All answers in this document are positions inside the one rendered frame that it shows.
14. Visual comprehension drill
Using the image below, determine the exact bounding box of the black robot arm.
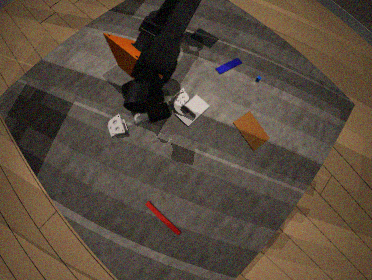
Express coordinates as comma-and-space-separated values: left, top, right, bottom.
122, 0, 201, 114

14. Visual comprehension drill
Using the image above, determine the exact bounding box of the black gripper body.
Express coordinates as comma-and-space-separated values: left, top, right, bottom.
147, 87, 170, 122

